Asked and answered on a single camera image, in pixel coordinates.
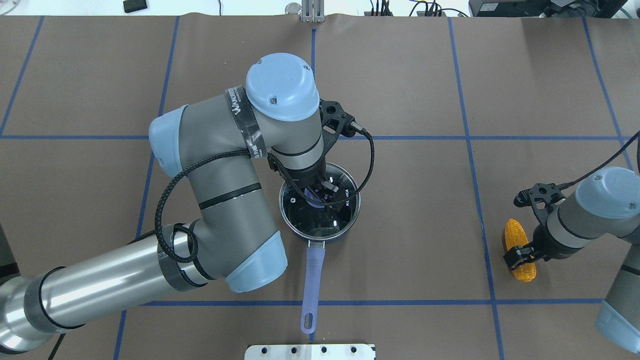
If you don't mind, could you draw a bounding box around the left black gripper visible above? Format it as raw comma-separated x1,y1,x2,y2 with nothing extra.
286,159,339,203

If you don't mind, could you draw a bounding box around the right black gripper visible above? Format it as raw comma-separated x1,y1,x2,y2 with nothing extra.
503,225,569,271

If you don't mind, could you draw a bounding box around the yellow corn cob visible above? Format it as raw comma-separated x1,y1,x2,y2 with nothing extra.
503,218,537,283

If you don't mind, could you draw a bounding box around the glass lid with blue knob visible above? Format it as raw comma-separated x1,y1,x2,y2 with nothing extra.
278,162,361,243

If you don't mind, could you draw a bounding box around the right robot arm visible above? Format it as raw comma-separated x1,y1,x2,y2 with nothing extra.
503,166,640,354

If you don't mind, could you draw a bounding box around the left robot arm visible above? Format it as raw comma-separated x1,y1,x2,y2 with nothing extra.
1,52,330,357

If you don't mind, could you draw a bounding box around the dark blue saucepan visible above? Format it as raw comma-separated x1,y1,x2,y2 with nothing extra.
278,161,362,335

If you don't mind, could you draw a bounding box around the brown table mat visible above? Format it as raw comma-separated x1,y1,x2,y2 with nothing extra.
1,13,639,360

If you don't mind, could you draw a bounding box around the silver mounting plate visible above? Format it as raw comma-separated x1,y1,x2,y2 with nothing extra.
244,343,377,360

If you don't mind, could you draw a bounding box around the black power strip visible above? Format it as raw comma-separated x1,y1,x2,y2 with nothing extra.
364,6,447,18

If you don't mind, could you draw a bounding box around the black monitor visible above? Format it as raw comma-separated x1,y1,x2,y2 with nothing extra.
468,0,627,19

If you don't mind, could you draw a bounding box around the small black device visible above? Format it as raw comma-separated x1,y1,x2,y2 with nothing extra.
122,0,148,14

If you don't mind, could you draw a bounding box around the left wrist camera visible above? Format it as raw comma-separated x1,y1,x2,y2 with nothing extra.
318,99,367,154

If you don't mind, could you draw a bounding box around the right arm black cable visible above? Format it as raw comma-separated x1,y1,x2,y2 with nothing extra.
559,131,640,191

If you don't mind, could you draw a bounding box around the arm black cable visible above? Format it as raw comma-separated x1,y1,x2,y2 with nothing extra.
559,131,640,191
154,120,376,264

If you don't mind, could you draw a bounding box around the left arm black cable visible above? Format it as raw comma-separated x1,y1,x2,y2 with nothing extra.
154,120,376,264

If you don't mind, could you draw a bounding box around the aluminium frame post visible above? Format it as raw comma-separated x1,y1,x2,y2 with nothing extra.
301,0,326,23

